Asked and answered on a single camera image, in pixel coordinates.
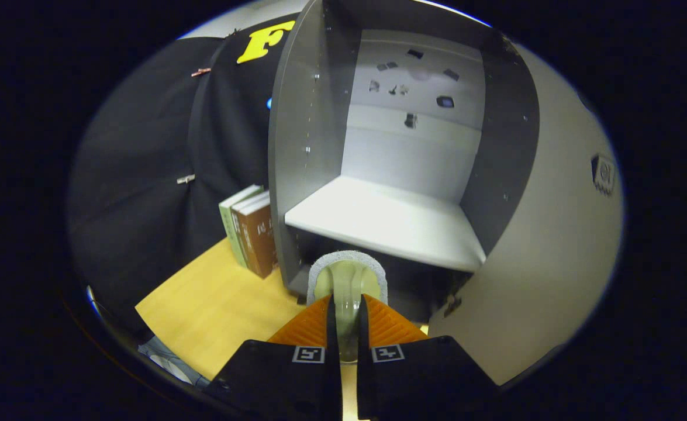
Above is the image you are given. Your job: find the black backdrop cloth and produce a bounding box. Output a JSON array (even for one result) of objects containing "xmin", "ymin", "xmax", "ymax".
[{"xmin": 67, "ymin": 20, "xmax": 297, "ymax": 351}]

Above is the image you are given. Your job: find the brown book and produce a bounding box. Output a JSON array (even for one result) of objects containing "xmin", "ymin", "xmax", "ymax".
[
  {"xmin": 230, "ymin": 192, "xmax": 271, "ymax": 272},
  {"xmin": 237, "ymin": 202, "xmax": 278, "ymax": 279}
]

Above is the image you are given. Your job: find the pale green foam-rimmed object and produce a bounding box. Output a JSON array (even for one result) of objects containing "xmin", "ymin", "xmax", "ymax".
[{"xmin": 307, "ymin": 250, "xmax": 388, "ymax": 364}]

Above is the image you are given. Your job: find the grey cabinet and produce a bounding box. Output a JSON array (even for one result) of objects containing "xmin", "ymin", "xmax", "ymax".
[{"xmin": 267, "ymin": 0, "xmax": 540, "ymax": 325}]

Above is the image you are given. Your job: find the white cabinet shelf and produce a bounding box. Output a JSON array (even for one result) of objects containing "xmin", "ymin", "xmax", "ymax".
[{"xmin": 285, "ymin": 175, "xmax": 487, "ymax": 273}]

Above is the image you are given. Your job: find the green book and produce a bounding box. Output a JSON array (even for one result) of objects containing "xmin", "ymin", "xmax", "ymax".
[{"xmin": 219, "ymin": 185, "xmax": 265, "ymax": 268}]

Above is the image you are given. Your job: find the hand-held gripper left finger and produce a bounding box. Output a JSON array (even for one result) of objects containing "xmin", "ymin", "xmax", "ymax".
[{"xmin": 206, "ymin": 294, "xmax": 344, "ymax": 421}]

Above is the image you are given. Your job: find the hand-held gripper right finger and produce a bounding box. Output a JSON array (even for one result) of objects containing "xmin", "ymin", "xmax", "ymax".
[{"xmin": 356, "ymin": 294, "xmax": 502, "ymax": 421}]

